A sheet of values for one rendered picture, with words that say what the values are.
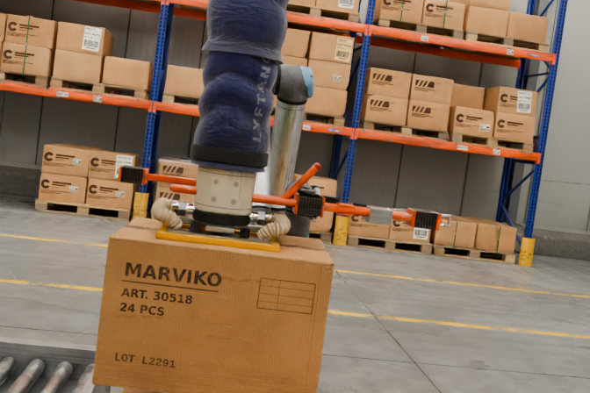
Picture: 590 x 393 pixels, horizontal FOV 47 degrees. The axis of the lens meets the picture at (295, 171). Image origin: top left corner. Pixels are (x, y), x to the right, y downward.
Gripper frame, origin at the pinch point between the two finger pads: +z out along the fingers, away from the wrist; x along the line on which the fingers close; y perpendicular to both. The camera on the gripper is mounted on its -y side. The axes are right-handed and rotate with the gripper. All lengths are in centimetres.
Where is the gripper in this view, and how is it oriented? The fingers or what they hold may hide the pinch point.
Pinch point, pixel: (317, 205)
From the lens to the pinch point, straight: 201.6
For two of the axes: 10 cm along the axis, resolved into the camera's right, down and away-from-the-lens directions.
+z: 1.0, 0.7, -9.9
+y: -9.9, -1.2, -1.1
